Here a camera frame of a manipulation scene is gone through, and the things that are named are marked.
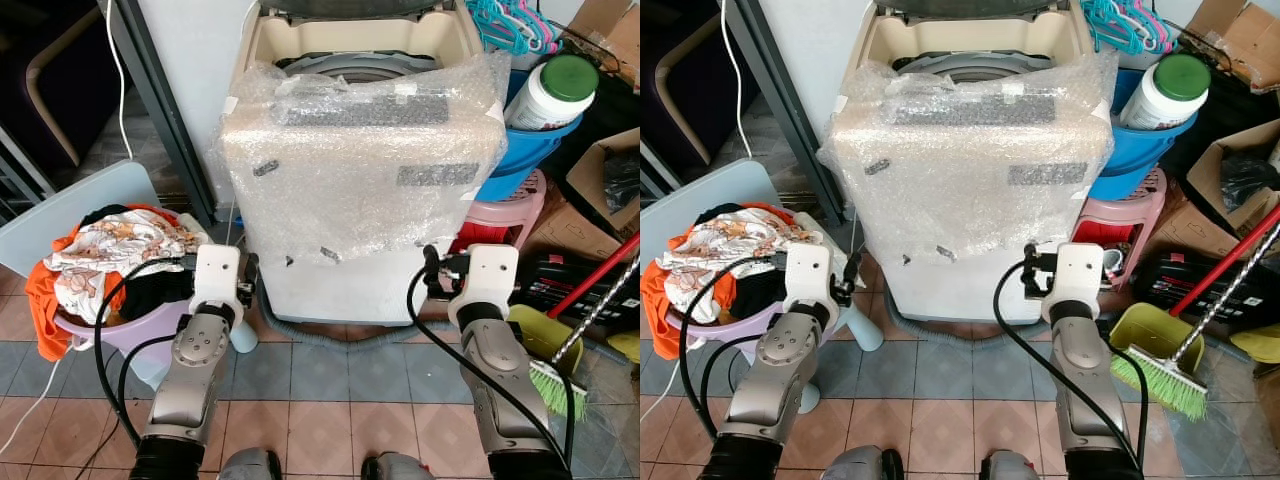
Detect light blue plastic stool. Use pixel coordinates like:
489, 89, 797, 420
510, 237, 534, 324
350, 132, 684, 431
0, 160, 261, 393
640, 158, 887, 413

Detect grey corrugated drain hose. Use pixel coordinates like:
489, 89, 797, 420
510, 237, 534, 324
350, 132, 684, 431
252, 308, 463, 347
884, 308, 1049, 347

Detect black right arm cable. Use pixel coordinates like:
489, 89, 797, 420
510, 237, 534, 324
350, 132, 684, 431
992, 260, 1151, 471
405, 264, 577, 473

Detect yellow-green dustpan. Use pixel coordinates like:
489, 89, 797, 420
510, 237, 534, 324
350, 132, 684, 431
506, 304, 587, 379
1108, 302, 1207, 377

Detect green bristle broom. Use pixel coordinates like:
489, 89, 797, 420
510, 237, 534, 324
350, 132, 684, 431
1108, 222, 1280, 423
526, 254, 641, 423

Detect white bottle with green cap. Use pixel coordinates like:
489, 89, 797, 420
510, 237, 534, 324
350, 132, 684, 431
1118, 52, 1213, 133
504, 54, 601, 133

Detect grey right robot foot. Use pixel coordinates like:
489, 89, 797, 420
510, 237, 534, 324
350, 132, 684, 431
978, 450, 1067, 480
358, 452, 437, 480

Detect open brown cardboard box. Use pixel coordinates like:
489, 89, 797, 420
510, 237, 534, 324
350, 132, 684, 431
528, 126, 641, 263
1140, 120, 1280, 263

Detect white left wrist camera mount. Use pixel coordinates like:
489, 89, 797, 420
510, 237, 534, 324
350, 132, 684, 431
189, 244, 244, 323
784, 242, 837, 323

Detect black garment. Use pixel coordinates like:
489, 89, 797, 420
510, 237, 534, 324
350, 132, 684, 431
80, 204, 201, 323
690, 202, 801, 321

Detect pink plastic stool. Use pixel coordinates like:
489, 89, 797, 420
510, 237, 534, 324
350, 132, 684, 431
452, 168, 549, 257
1068, 166, 1169, 293

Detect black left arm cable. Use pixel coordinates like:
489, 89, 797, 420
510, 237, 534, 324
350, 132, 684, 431
94, 254, 197, 447
678, 254, 791, 441

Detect blue plastic basin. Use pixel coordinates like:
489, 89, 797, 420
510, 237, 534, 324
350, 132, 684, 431
1088, 68, 1201, 203
474, 68, 587, 203

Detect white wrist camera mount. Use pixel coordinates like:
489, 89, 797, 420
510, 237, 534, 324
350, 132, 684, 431
784, 242, 837, 323
189, 244, 244, 323
1041, 242, 1104, 323
446, 244, 522, 329

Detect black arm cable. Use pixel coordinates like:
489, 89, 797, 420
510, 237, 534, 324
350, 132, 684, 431
405, 264, 577, 473
678, 254, 791, 441
992, 260, 1151, 471
94, 254, 197, 447

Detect grey left robot foot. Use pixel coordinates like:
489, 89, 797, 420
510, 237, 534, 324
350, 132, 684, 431
820, 445, 907, 480
216, 448, 285, 480

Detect dark metal door frame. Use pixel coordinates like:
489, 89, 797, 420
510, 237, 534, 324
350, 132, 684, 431
724, 0, 833, 229
108, 0, 219, 229

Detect teal and pink clothes hangers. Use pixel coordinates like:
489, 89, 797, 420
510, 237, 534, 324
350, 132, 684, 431
464, 0, 563, 57
1078, 0, 1179, 57

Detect orange garment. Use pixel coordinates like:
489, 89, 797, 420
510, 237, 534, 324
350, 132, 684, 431
640, 202, 793, 361
24, 204, 183, 363

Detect red stick handle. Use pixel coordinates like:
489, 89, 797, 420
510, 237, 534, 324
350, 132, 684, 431
1166, 204, 1280, 319
544, 232, 641, 321

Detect dark chair with wooden armrest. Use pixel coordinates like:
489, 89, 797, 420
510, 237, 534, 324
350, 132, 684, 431
640, 0, 739, 161
0, 0, 111, 169

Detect white hanging wall cable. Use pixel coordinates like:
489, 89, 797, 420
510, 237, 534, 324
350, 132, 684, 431
104, 0, 137, 163
730, 0, 753, 161

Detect black and red case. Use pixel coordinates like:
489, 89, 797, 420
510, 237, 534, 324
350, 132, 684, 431
1128, 250, 1280, 333
512, 250, 641, 333

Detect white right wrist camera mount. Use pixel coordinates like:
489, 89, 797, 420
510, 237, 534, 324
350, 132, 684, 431
446, 244, 522, 329
1041, 242, 1104, 323

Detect black plastic bag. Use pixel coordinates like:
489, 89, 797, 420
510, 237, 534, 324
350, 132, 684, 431
602, 150, 641, 213
1218, 150, 1280, 213

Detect purple plastic laundry basin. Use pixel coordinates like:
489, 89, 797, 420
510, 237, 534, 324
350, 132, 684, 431
658, 296, 793, 353
54, 296, 197, 353

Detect beige top-load washing machine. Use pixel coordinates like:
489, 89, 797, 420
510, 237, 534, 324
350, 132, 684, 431
820, 0, 1119, 327
220, 0, 511, 327

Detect white patterned garment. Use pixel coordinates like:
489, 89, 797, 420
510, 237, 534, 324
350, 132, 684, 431
652, 206, 823, 327
42, 208, 207, 327

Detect clear bubble wrap sheet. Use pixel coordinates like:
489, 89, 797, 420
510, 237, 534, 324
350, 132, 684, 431
212, 50, 513, 267
816, 50, 1121, 267

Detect grey robot foot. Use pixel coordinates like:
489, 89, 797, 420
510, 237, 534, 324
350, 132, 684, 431
216, 448, 285, 480
820, 445, 907, 480
978, 450, 1067, 480
358, 452, 437, 480

